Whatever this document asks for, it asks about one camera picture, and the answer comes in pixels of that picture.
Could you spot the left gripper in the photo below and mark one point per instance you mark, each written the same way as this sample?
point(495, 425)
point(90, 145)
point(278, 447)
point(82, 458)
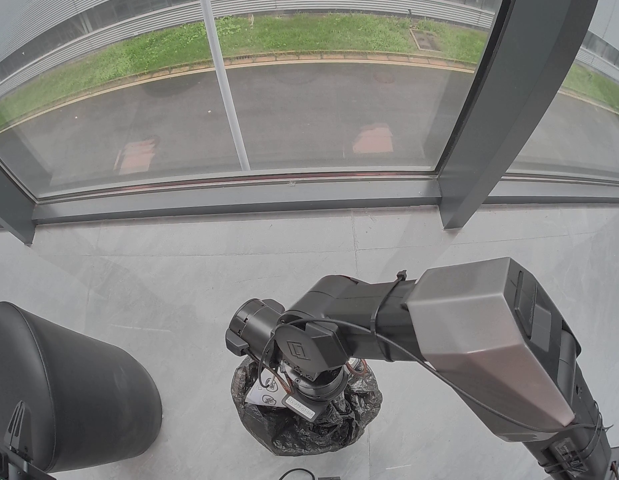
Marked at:
point(19, 464)

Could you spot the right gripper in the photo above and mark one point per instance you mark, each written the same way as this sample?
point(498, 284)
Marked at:
point(319, 393)

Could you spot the black plastic bag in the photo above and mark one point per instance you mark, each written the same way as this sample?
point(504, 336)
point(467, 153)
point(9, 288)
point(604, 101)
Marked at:
point(299, 433)

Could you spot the clear printed wrapper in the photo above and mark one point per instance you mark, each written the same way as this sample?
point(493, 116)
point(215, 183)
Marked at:
point(262, 398)

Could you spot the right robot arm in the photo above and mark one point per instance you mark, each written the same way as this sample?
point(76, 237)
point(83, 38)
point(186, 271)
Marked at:
point(464, 328)

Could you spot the dark grey round chair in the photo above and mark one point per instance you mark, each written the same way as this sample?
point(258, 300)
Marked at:
point(79, 393)

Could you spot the window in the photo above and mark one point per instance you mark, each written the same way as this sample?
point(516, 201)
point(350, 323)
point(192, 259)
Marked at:
point(309, 118)

